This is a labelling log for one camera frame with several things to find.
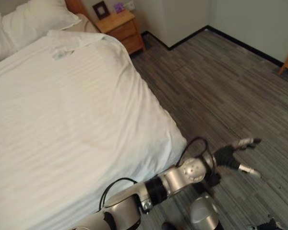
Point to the black picture frame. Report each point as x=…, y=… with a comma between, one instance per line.
x=100, y=9

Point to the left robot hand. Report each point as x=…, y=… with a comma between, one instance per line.
x=226, y=157

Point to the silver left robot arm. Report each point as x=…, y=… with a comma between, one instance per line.
x=177, y=177

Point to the purple box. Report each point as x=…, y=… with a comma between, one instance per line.
x=119, y=7

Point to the wooden nightstand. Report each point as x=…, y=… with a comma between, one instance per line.
x=124, y=31

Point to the wooden headboard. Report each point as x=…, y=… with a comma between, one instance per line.
x=77, y=6

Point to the wall socket plate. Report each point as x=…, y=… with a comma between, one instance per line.
x=130, y=5

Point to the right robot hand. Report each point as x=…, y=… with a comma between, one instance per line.
x=266, y=224

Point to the white striped duvet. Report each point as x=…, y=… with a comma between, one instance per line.
x=69, y=115

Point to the black skirting board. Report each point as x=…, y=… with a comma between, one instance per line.
x=187, y=38

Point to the silver robot leg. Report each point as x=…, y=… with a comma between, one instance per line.
x=204, y=210

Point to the beige mattress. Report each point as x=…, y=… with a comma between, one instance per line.
x=88, y=25

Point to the large white pillow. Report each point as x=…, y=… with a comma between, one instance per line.
x=40, y=19

